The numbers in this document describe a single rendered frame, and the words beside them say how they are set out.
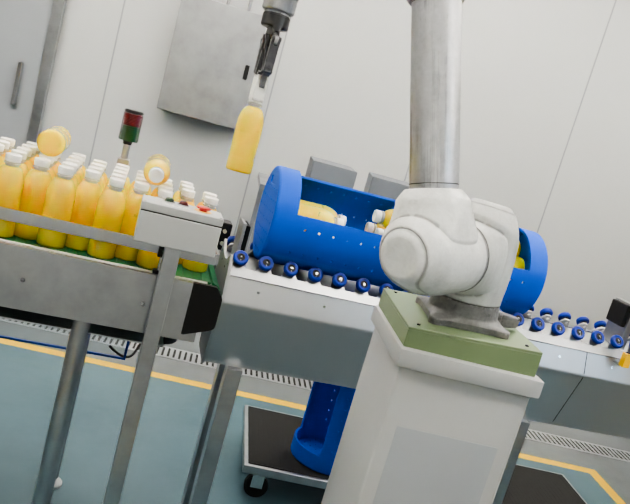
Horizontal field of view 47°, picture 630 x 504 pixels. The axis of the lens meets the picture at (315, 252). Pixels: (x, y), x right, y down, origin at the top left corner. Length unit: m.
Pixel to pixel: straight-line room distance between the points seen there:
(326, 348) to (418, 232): 0.89
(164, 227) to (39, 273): 0.36
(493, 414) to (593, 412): 1.07
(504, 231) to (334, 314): 0.72
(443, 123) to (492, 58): 4.30
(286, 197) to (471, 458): 0.86
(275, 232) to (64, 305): 0.59
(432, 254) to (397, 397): 0.34
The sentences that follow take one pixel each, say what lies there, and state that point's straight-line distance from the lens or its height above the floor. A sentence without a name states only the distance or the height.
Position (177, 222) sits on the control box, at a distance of 1.78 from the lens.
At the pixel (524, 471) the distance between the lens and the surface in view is 3.48.
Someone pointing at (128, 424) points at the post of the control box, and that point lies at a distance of 1.99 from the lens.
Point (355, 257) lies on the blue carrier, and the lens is 2.08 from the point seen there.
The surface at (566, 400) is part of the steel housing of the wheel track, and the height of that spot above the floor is 0.73.
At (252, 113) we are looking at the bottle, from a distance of 1.98.
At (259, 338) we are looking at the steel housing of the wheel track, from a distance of 2.13.
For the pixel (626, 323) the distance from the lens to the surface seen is 2.66.
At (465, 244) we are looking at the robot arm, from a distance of 1.43.
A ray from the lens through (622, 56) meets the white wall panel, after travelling 6.14.
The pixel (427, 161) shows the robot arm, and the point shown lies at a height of 1.38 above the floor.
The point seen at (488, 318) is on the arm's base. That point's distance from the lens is 1.62.
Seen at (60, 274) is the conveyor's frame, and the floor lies 0.85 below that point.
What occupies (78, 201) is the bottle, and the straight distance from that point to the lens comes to 1.97.
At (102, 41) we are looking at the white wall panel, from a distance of 5.54.
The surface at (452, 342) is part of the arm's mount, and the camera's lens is 1.54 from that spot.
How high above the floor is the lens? 1.40
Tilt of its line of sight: 10 degrees down
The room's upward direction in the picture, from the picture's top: 16 degrees clockwise
